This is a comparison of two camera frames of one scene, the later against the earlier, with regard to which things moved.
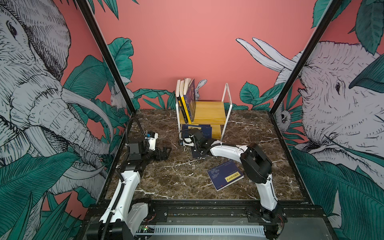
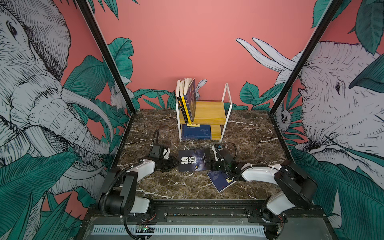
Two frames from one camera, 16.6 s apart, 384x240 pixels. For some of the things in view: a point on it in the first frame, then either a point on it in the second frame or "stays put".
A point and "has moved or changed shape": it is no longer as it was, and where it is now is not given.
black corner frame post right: (331, 11) stays put
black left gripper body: (154, 155) -> (167, 164)
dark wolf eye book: (195, 154) has moved or changed shape
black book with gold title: (178, 85) stays put
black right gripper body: (197, 147) -> (217, 166)
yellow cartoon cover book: (181, 84) stays put
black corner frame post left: (88, 15) stays put
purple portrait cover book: (189, 91) stays put
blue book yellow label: (206, 129) stays put
